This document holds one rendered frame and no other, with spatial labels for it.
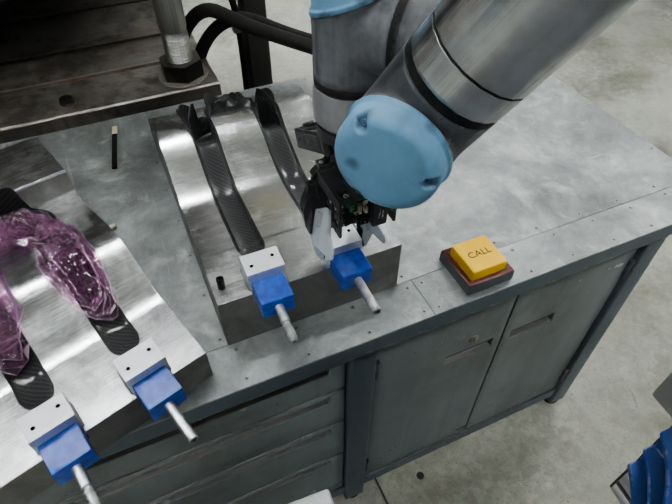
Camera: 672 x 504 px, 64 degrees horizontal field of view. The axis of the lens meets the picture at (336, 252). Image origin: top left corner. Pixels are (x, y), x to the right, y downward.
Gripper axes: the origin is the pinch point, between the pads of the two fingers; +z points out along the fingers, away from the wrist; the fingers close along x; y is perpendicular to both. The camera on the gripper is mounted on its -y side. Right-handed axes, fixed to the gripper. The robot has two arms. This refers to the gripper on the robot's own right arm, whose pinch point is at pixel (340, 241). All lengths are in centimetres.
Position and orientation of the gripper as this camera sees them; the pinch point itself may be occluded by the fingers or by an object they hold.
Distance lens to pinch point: 70.6
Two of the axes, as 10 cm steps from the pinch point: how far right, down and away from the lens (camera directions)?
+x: 9.1, -3.0, 2.8
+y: 4.1, 6.7, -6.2
